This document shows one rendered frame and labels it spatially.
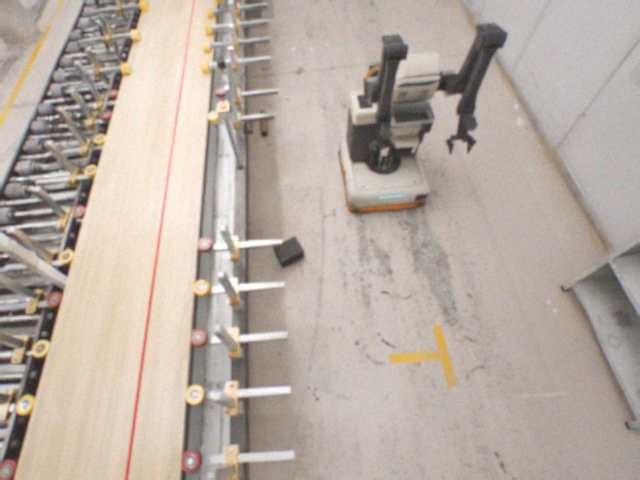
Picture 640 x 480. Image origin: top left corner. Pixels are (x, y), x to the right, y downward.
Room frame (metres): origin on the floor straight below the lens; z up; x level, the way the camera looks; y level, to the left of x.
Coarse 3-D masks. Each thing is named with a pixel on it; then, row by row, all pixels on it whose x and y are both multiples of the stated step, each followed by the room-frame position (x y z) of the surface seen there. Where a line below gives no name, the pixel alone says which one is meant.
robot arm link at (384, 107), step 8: (384, 48) 1.42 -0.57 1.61; (408, 48) 1.40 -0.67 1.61; (384, 56) 1.41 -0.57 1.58; (400, 56) 1.42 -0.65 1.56; (392, 64) 1.40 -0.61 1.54; (392, 72) 1.40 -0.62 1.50; (384, 80) 1.43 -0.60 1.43; (392, 80) 1.40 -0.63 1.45; (384, 88) 1.41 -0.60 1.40; (392, 88) 1.40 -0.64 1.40; (384, 96) 1.41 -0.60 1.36; (384, 104) 1.41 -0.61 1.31; (384, 112) 1.41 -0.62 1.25
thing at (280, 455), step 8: (208, 456) 0.03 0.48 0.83; (216, 456) 0.03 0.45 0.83; (224, 456) 0.02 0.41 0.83; (240, 456) 0.01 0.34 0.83; (248, 456) 0.01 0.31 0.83; (256, 456) 0.00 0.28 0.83; (264, 456) 0.00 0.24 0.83; (272, 456) -0.01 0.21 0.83; (280, 456) -0.01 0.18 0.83; (288, 456) -0.02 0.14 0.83
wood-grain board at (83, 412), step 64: (192, 0) 3.62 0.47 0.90; (192, 64) 2.64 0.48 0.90; (128, 128) 2.05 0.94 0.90; (192, 128) 1.93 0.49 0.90; (128, 192) 1.48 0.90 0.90; (192, 192) 1.39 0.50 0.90; (128, 256) 1.03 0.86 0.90; (192, 256) 0.96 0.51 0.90; (64, 320) 0.72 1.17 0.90; (128, 320) 0.67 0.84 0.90; (192, 320) 0.61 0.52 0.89; (64, 384) 0.41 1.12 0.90; (128, 384) 0.36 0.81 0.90; (64, 448) 0.15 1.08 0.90; (128, 448) 0.11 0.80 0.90
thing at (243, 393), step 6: (240, 390) 0.27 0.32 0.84; (246, 390) 0.26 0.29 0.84; (252, 390) 0.26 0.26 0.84; (258, 390) 0.26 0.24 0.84; (264, 390) 0.25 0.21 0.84; (270, 390) 0.25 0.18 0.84; (276, 390) 0.24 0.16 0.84; (282, 390) 0.24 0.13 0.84; (288, 390) 0.23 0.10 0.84; (210, 396) 0.26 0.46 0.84; (240, 396) 0.24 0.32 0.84; (246, 396) 0.24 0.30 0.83; (252, 396) 0.24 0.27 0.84; (258, 396) 0.23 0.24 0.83
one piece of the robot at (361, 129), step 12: (372, 72) 2.09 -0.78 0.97; (360, 96) 2.06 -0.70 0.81; (360, 108) 1.94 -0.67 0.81; (372, 108) 1.92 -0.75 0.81; (348, 120) 2.08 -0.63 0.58; (360, 120) 1.89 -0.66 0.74; (372, 120) 1.88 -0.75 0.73; (348, 132) 2.06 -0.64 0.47; (360, 132) 1.89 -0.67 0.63; (372, 132) 1.88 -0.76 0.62; (348, 144) 2.02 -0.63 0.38; (360, 144) 1.89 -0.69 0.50; (360, 156) 1.89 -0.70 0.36; (384, 156) 1.83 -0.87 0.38; (396, 156) 1.85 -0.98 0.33; (384, 168) 1.80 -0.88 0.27
